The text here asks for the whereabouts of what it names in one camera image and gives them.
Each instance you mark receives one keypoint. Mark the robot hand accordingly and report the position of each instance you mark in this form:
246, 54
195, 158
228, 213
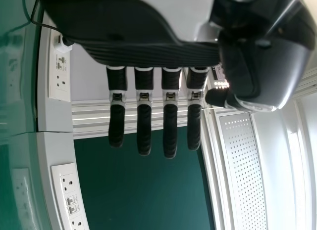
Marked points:
148, 22

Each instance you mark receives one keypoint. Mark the white plug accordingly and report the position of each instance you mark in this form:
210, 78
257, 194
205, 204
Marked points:
65, 45

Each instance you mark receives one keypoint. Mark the white socket strip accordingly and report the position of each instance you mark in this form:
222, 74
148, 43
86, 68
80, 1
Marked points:
70, 190
60, 76

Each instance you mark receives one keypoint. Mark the perforated white panel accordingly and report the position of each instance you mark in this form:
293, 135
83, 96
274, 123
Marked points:
244, 170

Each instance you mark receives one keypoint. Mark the aluminium frame rail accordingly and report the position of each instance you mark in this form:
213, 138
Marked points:
94, 116

